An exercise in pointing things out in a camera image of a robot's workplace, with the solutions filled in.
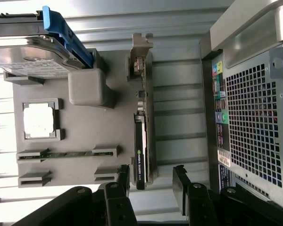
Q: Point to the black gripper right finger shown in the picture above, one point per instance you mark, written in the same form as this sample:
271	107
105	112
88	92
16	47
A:
198	207

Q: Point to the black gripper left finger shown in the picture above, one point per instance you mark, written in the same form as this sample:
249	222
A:
118	204

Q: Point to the green RAM stick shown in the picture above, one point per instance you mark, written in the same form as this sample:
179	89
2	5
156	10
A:
68	155

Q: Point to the grey plastic parts rack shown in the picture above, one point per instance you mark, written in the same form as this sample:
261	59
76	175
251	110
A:
85	141

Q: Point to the open black PC case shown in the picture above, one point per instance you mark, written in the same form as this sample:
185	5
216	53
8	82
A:
250	117

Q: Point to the silver CPU chip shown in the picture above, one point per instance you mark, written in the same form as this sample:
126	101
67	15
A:
39	121

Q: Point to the silver hard disk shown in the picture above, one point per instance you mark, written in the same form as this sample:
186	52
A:
26	54

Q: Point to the blue disk caddy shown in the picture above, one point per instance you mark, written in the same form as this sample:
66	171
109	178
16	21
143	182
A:
61	30

